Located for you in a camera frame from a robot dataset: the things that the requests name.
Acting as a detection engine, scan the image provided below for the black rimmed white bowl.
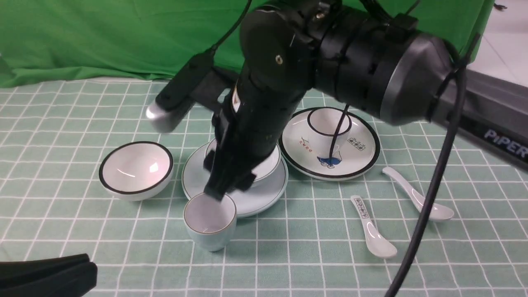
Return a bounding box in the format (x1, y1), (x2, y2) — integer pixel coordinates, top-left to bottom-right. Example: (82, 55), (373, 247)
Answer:
(98, 141), (174, 202)

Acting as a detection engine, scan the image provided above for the pale green plate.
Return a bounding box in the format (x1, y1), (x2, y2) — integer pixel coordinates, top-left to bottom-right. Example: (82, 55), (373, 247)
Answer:
(182, 140), (289, 218)

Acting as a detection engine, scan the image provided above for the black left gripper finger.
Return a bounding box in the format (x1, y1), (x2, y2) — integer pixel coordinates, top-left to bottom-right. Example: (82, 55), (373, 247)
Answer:
(0, 262), (98, 297)

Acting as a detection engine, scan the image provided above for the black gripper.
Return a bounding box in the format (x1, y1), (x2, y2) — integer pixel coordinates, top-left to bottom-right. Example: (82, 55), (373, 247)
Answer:
(203, 74), (314, 201)

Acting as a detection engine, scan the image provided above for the white spoon with print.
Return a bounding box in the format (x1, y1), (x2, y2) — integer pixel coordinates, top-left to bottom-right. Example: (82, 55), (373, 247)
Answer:
(350, 195), (398, 259)

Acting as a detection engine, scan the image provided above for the green checkered tablecloth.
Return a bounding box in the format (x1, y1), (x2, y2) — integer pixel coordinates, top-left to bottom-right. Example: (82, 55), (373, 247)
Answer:
(0, 80), (528, 297)

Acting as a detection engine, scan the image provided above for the green backdrop cloth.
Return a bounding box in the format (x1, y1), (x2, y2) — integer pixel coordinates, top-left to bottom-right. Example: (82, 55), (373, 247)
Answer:
(1, 0), (493, 92)

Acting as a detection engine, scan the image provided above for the pale green cup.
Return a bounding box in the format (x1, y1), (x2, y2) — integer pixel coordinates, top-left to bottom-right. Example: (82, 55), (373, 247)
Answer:
(183, 193), (238, 252)

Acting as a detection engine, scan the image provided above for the pale green bowl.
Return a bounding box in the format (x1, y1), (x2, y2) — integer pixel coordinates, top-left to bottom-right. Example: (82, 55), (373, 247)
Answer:
(203, 139), (281, 189)

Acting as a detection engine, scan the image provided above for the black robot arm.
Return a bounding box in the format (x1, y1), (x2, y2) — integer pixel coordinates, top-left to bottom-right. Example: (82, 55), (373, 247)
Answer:
(107, 0), (527, 297)

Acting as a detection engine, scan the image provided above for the black rimmed cartoon plate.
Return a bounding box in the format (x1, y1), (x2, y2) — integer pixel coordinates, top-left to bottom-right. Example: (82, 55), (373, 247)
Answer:
(278, 107), (381, 181)

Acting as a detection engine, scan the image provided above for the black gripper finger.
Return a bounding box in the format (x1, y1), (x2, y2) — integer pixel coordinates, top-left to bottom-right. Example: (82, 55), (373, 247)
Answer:
(0, 254), (90, 273)

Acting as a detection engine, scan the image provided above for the plain white ceramic spoon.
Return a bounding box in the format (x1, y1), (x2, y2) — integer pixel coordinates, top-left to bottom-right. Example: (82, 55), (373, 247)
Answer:
(382, 167), (455, 222)

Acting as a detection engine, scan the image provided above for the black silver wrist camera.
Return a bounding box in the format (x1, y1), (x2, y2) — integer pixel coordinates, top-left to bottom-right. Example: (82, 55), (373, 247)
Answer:
(145, 49), (239, 134)

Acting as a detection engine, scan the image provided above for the black cable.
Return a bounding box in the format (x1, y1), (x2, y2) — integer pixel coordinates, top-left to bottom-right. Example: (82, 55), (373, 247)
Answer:
(382, 31), (481, 297)

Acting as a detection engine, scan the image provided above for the black rimmed white cup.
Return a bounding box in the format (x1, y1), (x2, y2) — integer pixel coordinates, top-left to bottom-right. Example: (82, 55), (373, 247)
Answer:
(302, 107), (353, 158)

